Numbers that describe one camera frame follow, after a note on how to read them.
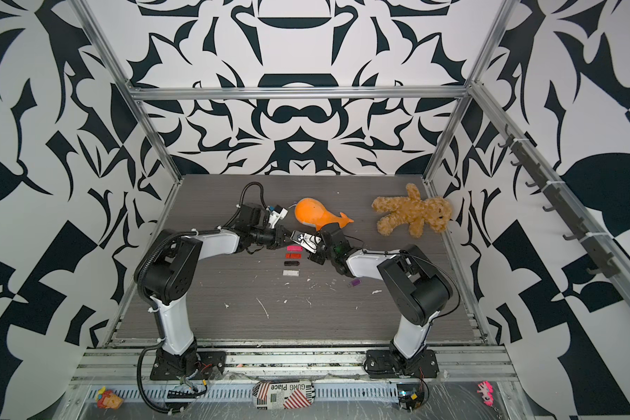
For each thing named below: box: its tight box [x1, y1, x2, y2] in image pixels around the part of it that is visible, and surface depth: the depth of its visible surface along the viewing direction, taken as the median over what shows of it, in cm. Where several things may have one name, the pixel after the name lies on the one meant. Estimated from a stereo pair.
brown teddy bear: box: [371, 182, 453, 239], surface depth 104 cm
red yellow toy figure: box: [95, 386, 123, 410], surface depth 69 cm
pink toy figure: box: [476, 380, 495, 407], surface depth 71 cm
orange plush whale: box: [294, 196, 355, 231], surface depth 102 cm
